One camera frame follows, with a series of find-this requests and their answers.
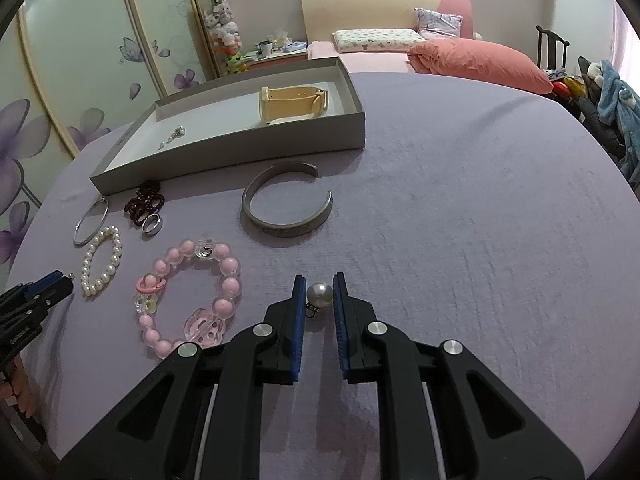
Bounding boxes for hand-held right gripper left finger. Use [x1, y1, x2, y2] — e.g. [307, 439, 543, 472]
[57, 274, 307, 480]

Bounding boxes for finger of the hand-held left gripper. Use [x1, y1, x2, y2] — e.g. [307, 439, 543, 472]
[0, 270, 66, 307]
[0, 276, 76, 332]

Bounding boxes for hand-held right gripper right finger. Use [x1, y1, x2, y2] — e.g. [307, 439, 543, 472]
[332, 272, 586, 480]

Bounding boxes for pearl pendant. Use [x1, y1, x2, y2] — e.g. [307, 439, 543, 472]
[305, 282, 333, 320]

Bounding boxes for white pearl bracelet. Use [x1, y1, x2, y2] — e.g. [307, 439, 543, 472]
[81, 225, 124, 298]

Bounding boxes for pink bead bracelet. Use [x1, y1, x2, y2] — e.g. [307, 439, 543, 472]
[134, 234, 243, 360]

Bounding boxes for silver cuff bracelet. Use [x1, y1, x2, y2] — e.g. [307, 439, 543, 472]
[242, 161, 334, 239]

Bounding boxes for thin silver bangle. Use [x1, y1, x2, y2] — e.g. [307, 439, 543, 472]
[73, 196, 111, 248]

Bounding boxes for dark red bead strand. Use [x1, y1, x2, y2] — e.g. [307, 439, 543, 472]
[123, 181, 167, 228]

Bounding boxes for shallow grey cardboard box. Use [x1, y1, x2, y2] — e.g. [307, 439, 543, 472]
[89, 56, 367, 196]

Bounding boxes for person's left hand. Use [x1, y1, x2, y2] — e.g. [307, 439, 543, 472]
[0, 355, 37, 418]

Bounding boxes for small silver earring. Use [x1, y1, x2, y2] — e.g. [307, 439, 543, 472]
[157, 126, 187, 151]

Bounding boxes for floral sliding-door wardrobe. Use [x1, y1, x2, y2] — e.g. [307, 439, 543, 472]
[0, 0, 221, 281]

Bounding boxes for pink and beige nightstand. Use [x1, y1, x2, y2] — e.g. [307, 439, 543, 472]
[245, 42, 308, 73]

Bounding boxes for white patterned pillow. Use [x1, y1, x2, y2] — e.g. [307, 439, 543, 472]
[332, 27, 426, 54]

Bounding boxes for folded pink duvet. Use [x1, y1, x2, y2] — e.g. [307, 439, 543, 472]
[407, 39, 555, 95]

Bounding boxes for column of plush toys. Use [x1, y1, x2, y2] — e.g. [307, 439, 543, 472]
[202, 0, 246, 76]

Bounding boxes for bed with beige headboard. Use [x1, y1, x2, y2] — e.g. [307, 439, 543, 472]
[298, 0, 501, 76]

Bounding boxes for purple patterned pillow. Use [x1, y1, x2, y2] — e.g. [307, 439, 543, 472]
[414, 7, 463, 41]

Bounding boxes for colourful toys on chair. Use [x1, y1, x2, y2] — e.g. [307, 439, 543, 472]
[547, 70, 586, 101]

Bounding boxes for dark grey garment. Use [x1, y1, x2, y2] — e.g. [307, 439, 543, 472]
[577, 57, 631, 161]

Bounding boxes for dark wooden chair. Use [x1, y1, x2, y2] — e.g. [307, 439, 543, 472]
[536, 25, 571, 71]

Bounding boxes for blue fleece garment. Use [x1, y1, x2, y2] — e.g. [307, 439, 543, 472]
[595, 60, 640, 183]

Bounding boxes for pink curtain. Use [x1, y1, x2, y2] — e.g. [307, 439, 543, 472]
[612, 0, 640, 76]

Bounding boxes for beige strap wristwatch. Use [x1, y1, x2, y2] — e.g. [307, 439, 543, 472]
[259, 86, 331, 127]

